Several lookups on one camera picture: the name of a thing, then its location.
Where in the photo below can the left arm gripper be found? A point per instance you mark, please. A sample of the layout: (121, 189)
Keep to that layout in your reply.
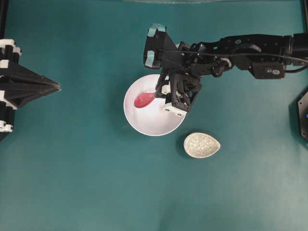
(14, 95)

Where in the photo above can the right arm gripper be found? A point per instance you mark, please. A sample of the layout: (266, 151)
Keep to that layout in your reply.
(179, 87)

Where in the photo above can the pink ceramic soup spoon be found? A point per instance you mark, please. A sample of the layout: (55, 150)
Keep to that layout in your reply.
(144, 99)

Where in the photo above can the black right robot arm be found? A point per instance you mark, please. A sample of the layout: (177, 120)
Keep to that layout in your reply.
(265, 56)

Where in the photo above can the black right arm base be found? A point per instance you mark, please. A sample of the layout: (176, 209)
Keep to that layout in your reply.
(301, 109)

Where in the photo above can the white round bowl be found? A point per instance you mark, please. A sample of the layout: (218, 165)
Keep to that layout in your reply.
(156, 119)

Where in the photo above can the crackle glazed spoon rest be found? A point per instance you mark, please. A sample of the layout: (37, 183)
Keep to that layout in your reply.
(200, 145)

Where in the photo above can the black wrist camera with tape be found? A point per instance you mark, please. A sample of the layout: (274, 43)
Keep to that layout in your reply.
(160, 51)

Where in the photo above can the left black frame post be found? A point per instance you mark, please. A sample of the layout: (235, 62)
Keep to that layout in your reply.
(3, 16)

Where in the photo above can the black frame post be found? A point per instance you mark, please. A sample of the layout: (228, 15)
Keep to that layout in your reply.
(3, 16)
(304, 11)

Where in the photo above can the right black frame post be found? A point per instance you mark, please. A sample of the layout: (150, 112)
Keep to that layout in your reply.
(304, 11)

